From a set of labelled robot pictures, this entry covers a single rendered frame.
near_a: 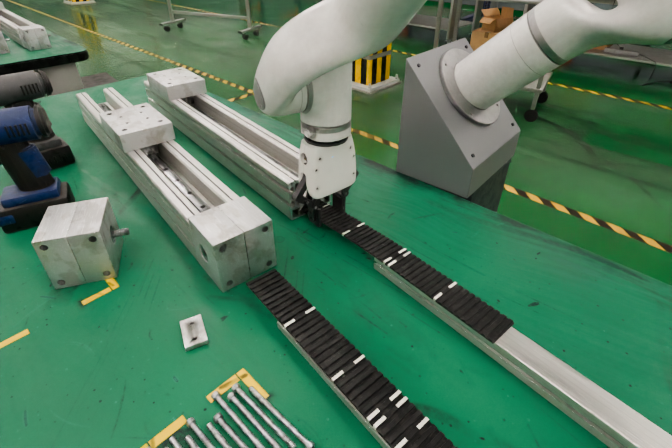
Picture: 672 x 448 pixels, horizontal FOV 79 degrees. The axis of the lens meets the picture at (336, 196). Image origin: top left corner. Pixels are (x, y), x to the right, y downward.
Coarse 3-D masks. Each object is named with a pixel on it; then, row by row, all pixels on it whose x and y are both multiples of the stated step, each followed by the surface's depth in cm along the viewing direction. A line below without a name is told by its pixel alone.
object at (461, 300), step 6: (462, 294) 59; (468, 294) 59; (450, 300) 58; (456, 300) 58; (462, 300) 58; (468, 300) 58; (444, 306) 57; (450, 306) 57; (456, 306) 57; (462, 306) 57; (450, 312) 56; (456, 312) 56
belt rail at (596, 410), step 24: (384, 264) 65; (408, 288) 63; (432, 312) 60; (480, 336) 54; (504, 336) 53; (504, 360) 52; (528, 360) 50; (552, 360) 50; (528, 384) 50; (552, 384) 48; (576, 384) 47; (576, 408) 46; (600, 408) 45; (624, 408) 45; (600, 432) 45; (624, 432) 43; (648, 432) 43
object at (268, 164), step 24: (192, 120) 104; (216, 120) 111; (240, 120) 100; (216, 144) 97; (240, 144) 89; (264, 144) 93; (288, 144) 89; (240, 168) 91; (264, 168) 81; (288, 168) 86; (264, 192) 85; (288, 192) 77; (288, 216) 80
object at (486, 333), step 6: (498, 318) 55; (504, 318) 55; (492, 324) 54; (498, 324) 54; (504, 324) 54; (510, 324) 54; (486, 330) 53; (492, 330) 54; (498, 330) 53; (504, 330) 54; (486, 336) 53; (492, 336) 53; (498, 336) 53; (492, 342) 52
